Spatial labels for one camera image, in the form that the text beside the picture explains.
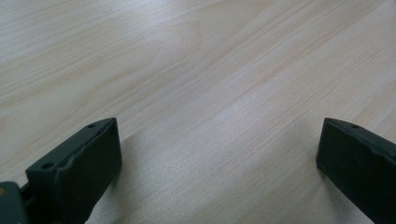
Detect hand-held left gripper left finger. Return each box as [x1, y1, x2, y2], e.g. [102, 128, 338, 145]
[25, 117, 123, 224]

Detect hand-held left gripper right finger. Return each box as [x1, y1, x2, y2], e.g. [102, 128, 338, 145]
[315, 117, 396, 224]

